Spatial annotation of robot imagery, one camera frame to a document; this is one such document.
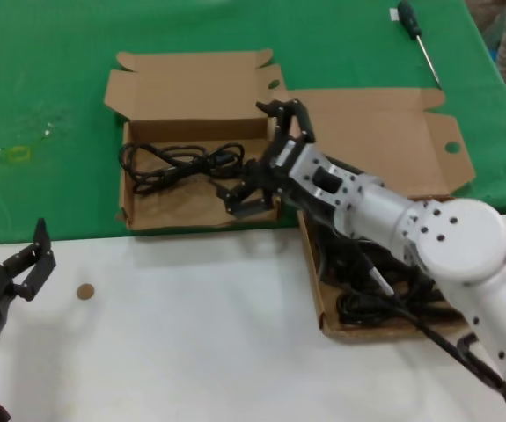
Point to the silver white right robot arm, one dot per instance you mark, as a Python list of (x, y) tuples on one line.
[(455, 242)]

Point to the small open cardboard box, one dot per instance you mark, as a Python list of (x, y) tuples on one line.
[(191, 101)]

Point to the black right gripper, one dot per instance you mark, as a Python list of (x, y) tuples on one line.
[(279, 154)]

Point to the large open cardboard box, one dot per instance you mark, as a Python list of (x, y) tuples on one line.
[(367, 127)]

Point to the green tablecloth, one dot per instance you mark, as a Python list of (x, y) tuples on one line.
[(59, 66)]

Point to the green black screwdriver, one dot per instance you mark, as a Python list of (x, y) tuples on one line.
[(411, 19)]

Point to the brown round cardboard disc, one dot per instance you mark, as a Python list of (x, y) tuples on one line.
[(85, 291)]

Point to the small white tag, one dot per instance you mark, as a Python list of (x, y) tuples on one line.
[(393, 15)]

